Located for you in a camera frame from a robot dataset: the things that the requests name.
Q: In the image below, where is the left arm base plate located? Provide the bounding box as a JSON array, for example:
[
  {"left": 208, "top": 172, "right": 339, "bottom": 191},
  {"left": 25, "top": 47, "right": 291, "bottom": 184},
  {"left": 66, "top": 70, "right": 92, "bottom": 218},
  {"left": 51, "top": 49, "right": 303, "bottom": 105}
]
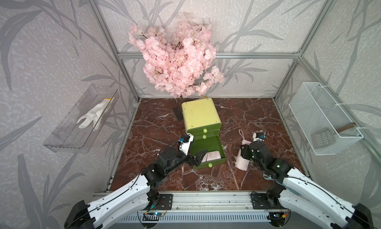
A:
[{"left": 144, "top": 193, "right": 174, "bottom": 211}]

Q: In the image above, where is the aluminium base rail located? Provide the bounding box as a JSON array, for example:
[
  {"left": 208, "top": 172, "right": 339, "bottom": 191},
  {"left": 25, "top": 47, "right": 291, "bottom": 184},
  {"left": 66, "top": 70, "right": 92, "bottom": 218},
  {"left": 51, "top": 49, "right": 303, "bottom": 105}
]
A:
[{"left": 86, "top": 191, "right": 337, "bottom": 213}]

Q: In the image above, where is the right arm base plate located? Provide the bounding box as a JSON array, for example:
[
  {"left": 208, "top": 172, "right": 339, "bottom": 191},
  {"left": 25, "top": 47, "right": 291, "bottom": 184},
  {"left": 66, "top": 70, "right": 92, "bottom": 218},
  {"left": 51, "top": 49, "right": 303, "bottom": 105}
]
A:
[{"left": 250, "top": 192, "right": 282, "bottom": 210}]

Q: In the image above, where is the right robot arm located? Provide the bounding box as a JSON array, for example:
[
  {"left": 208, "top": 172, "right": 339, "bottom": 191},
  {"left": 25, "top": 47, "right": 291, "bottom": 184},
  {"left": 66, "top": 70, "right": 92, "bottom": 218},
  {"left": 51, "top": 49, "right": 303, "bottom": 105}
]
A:
[{"left": 240, "top": 141, "right": 374, "bottom": 229}]

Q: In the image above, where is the clear acrylic wall shelf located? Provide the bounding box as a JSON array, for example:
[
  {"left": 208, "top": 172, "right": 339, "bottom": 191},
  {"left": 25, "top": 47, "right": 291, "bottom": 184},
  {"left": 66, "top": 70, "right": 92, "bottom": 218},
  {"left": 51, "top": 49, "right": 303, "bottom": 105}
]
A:
[{"left": 43, "top": 84, "right": 120, "bottom": 154}]

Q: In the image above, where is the pink cherry blossom tree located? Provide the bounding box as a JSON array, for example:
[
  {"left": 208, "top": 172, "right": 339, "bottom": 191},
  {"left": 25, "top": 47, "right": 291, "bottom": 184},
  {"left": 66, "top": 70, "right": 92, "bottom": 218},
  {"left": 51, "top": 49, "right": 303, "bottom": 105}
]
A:
[{"left": 129, "top": 20, "right": 225, "bottom": 98}]

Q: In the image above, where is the green pink drawer cabinet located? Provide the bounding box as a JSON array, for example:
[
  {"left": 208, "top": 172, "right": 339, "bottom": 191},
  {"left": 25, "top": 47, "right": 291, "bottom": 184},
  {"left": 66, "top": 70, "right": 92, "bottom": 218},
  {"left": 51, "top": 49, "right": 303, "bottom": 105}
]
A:
[{"left": 182, "top": 98, "right": 226, "bottom": 169}]

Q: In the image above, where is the white wire wall basket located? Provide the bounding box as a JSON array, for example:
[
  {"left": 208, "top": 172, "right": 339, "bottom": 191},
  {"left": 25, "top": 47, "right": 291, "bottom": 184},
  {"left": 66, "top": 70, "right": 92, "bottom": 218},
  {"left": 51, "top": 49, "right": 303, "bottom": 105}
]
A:
[{"left": 289, "top": 82, "right": 364, "bottom": 155}]

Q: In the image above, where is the brown brush in basket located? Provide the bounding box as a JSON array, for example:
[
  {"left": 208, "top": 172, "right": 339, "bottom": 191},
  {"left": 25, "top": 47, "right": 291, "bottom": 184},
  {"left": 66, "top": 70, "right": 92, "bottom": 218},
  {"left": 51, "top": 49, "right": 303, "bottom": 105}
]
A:
[{"left": 311, "top": 122, "right": 356, "bottom": 149}]

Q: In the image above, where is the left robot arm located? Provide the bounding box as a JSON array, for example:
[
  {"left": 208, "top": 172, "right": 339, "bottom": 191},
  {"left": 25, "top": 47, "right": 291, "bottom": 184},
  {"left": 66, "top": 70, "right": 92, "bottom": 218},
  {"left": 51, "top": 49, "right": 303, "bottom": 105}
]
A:
[{"left": 64, "top": 146, "right": 207, "bottom": 229}]

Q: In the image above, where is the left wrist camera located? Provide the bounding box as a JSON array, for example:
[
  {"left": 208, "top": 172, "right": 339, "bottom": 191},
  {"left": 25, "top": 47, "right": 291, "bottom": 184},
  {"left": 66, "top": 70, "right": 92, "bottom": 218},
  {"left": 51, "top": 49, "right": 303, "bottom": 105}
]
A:
[{"left": 178, "top": 133, "right": 194, "bottom": 156}]

